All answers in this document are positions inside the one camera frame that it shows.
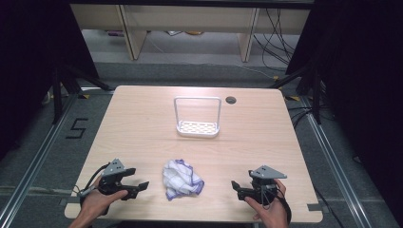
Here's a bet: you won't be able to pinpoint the person's right hand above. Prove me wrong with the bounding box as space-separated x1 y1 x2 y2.
244 178 290 228

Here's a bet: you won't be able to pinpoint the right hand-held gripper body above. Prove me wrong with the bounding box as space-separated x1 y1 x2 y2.
237 164 288 205

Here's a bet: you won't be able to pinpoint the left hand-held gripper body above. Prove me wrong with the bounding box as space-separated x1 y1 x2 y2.
98 158 131 201

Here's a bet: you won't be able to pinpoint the white purple checked cloth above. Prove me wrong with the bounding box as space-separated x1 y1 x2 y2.
162 159 205 201

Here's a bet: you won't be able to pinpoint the beige desk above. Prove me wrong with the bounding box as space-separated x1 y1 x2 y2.
69 3 312 63

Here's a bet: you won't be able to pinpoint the bundle of black cables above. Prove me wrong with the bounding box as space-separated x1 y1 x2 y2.
252 8 297 69

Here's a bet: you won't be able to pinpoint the black metal stand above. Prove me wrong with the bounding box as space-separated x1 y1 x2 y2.
50 64 112 125
269 63 323 125

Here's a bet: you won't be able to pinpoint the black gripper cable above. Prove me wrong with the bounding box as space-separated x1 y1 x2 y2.
275 186 293 224
83 162 110 192

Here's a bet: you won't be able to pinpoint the black floor cables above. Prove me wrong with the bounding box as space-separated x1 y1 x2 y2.
286 105 319 129

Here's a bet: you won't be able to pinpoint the aluminium floor rail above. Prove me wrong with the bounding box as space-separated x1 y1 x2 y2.
0 93 79 228
299 96 375 228

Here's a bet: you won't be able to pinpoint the white rack with rail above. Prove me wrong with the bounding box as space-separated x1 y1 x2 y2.
173 96 222 139

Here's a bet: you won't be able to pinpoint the white floor cable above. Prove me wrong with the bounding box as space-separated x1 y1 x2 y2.
235 64 278 80

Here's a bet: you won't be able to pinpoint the person's left hand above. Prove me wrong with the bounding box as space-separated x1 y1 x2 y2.
80 176 129 220

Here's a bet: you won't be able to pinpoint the grey cable plug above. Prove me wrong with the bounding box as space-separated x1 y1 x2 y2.
77 185 97 198

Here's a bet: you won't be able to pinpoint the dark curtain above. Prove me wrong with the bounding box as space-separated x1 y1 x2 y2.
0 0 100 161
285 0 403 220

